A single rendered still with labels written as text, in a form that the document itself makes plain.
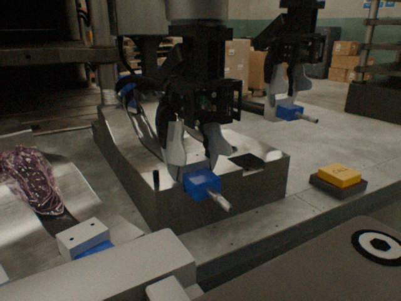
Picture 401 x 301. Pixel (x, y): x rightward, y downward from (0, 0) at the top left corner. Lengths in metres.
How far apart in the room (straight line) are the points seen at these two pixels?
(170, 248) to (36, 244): 0.29
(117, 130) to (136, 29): 0.70
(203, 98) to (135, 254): 0.23
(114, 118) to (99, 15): 0.51
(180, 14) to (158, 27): 0.95
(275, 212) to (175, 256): 0.40
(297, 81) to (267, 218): 0.32
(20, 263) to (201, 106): 0.28
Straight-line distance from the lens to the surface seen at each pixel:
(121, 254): 0.17
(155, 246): 0.17
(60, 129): 1.11
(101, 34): 1.11
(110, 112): 0.68
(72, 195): 0.49
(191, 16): 0.35
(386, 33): 7.30
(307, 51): 0.65
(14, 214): 0.48
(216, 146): 0.44
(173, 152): 0.41
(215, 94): 0.36
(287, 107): 0.66
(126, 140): 0.62
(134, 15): 1.27
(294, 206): 0.57
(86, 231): 0.38
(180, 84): 0.36
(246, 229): 0.50
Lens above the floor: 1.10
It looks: 24 degrees down
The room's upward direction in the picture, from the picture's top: straight up
